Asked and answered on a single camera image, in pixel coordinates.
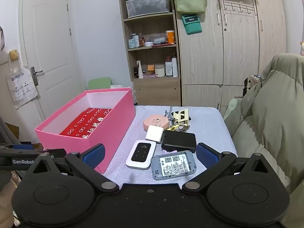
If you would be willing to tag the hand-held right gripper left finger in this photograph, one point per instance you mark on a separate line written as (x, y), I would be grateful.
(95, 156)

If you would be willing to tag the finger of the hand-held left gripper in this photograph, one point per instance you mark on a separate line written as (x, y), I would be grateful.
(58, 152)
(22, 147)

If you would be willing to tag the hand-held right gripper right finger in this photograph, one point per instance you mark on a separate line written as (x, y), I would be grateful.
(206, 158)

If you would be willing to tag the black power bank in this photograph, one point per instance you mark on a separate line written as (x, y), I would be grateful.
(178, 140)

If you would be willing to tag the grey router back cover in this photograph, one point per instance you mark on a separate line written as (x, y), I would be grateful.
(173, 166)

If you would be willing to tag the silver key bunch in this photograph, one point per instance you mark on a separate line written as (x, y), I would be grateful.
(183, 129)

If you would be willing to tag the pink cardboard box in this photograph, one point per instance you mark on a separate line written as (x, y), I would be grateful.
(114, 123)

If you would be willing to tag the yellow star key cover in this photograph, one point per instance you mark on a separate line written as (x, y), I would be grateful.
(173, 128)

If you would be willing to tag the white mobile router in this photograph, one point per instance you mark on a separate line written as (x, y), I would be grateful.
(140, 154)

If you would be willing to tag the cream plastic clip holder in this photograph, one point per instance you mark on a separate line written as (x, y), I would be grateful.
(177, 116)

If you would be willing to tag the white charger plug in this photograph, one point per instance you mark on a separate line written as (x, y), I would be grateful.
(154, 134)

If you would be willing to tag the pink rounded case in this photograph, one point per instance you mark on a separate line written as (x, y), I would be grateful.
(154, 121)

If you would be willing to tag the red patterned box liner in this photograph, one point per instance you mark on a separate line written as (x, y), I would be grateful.
(80, 125)

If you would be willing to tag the light green cloth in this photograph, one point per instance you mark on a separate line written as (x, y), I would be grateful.
(232, 109)

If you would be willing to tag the white tote bag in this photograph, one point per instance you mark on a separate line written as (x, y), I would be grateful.
(22, 87)

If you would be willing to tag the white tissue pack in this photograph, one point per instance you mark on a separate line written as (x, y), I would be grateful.
(118, 87)

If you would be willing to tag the green folding table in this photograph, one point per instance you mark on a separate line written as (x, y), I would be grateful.
(99, 83)

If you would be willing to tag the wooden bookshelf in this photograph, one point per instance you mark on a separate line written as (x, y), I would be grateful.
(156, 92)

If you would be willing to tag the black cream patterned bag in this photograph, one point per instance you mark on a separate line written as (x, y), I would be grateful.
(251, 83)

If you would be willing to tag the black bottle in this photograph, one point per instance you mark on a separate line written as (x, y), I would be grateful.
(136, 72)

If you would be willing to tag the tall white bottle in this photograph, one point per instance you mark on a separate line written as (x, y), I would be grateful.
(175, 67)

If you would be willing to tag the spray can red cap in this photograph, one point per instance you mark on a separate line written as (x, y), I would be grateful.
(168, 67)

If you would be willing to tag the white tube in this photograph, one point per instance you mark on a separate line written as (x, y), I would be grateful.
(140, 70)

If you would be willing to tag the pink tray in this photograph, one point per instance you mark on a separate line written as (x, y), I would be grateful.
(149, 74)

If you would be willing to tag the white jar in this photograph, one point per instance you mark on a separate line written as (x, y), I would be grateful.
(159, 71)

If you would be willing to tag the white door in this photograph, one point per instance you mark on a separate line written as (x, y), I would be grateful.
(52, 52)

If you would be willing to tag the orange box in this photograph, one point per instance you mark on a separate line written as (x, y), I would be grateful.
(150, 68)

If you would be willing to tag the wooden wardrobe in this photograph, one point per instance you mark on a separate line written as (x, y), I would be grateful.
(237, 52)

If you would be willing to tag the blue white box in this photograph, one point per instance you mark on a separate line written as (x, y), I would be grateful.
(131, 44)

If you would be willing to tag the brown bottle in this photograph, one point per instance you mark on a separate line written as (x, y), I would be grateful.
(141, 41)

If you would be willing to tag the orange cup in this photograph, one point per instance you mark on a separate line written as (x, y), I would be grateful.
(170, 37)

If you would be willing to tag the grey pouch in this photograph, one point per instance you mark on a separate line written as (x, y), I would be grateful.
(158, 40)

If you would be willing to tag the teal pouch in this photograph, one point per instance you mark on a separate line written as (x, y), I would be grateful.
(192, 23)

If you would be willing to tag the light green storage bag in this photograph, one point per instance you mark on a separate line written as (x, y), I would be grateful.
(190, 3)

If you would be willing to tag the clear storage bag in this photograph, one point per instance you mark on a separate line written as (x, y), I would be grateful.
(147, 4)

